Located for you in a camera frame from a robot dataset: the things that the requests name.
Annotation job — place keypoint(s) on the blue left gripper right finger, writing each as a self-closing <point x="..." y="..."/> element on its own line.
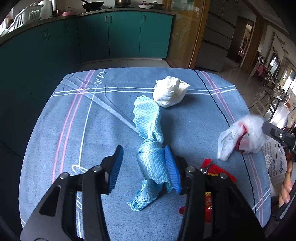
<point x="174" y="169"/>

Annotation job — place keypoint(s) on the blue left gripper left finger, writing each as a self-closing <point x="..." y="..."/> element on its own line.
<point x="113" y="165"/>

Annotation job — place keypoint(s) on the light blue cleaning cloth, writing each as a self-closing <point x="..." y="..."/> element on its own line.
<point x="151" y="153"/>

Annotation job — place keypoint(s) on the red yellow snack wrapper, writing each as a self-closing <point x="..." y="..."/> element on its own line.
<point x="212" y="171"/>

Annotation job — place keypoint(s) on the clear plastic bag red print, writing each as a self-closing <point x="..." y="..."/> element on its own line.
<point x="245" y="136"/>

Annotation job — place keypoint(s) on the white printed trash bag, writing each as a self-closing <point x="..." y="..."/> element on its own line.
<point x="276" y="163"/>

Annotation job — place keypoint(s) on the teal kitchen cabinets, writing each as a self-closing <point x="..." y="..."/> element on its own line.
<point x="34" y="60"/>

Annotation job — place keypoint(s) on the person's right hand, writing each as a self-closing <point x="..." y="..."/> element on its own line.
<point x="286" y="187"/>

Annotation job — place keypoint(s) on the wooden stool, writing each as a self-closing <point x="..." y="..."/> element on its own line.
<point x="268" y="103"/>

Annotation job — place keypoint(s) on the blue plaid tablecloth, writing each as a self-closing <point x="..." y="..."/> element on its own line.
<point x="91" y="112"/>

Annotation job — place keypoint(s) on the crumpled white paper ball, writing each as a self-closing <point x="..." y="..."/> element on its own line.
<point x="169" y="91"/>

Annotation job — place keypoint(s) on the grey refrigerator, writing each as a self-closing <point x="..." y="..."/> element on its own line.
<point x="218" y="34"/>

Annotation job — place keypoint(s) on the black wok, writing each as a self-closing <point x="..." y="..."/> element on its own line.
<point x="92" y="6"/>

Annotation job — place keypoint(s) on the steel cooking pot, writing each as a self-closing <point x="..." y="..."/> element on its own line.
<point x="123" y="3"/>

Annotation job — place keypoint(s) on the white bowl on counter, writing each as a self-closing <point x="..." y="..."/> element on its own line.
<point x="145" y="5"/>

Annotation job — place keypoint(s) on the white dish rack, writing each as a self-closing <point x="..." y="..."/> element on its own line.
<point x="29" y="14"/>

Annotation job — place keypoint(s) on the wooden glass door frame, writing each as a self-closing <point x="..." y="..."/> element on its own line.
<point x="189" y="22"/>

